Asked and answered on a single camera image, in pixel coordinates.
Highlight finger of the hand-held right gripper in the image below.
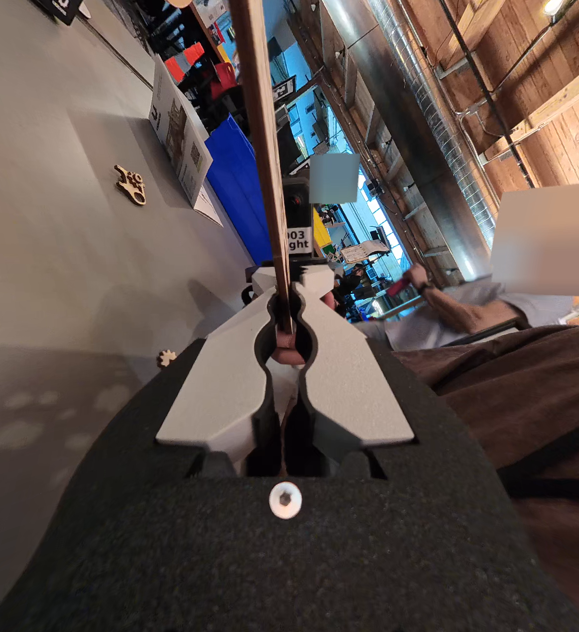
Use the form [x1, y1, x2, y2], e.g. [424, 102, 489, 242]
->
[251, 267, 279, 297]
[293, 266, 335, 303]

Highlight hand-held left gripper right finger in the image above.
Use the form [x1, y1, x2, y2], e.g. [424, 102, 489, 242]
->
[292, 284, 416, 469]

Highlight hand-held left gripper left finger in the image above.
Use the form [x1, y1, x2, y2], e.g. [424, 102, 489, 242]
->
[155, 289, 281, 474]

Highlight wooden parts sheet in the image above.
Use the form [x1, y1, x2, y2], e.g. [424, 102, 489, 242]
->
[229, 0, 296, 334]

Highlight wooden frame piece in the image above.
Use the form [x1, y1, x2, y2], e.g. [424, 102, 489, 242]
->
[114, 164, 147, 207]

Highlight black model kit box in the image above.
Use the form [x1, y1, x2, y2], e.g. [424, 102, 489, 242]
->
[32, 0, 84, 27]

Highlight person's right hand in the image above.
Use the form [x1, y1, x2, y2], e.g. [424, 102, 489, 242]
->
[273, 290, 340, 367]

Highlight printed paper strip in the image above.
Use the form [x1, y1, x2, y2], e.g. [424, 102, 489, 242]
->
[340, 240, 390, 265]

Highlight blue plastic bin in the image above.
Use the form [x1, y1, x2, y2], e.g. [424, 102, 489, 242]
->
[204, 114, 274, 266]

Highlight white instruction booklet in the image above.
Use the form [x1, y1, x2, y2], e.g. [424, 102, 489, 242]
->
[148, 56, 224, 228]

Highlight red bag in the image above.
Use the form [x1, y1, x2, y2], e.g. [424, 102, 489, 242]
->
[209, 62, 239, 102]

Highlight orange traffic cone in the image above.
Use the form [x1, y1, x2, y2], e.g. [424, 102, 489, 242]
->
[164, 42, 206, 84]

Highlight grey rectangular air duct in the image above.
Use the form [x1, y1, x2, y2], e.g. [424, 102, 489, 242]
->
[319, 0, 490, 284]

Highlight silver ventilation duct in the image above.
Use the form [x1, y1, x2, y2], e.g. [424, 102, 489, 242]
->
[366, 0, 499, 250]

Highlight black lanyard strap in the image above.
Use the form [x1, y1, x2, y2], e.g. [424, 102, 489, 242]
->
[496, 420, 579, 500]

